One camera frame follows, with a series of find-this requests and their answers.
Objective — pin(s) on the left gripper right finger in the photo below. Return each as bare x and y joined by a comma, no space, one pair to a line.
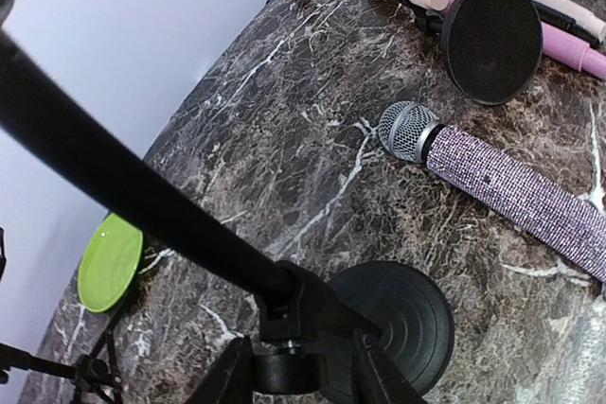
375,377

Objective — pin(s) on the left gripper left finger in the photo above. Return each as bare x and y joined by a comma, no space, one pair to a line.
230,378

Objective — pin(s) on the black tripod mic stand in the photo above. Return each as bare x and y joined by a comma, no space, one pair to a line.
94,373

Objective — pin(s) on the purple glitter microphone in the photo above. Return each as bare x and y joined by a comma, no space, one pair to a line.
558,219

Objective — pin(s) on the pink microphone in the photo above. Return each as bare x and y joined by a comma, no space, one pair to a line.
563,47

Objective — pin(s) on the green plate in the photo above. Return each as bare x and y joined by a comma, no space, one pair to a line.
109,264

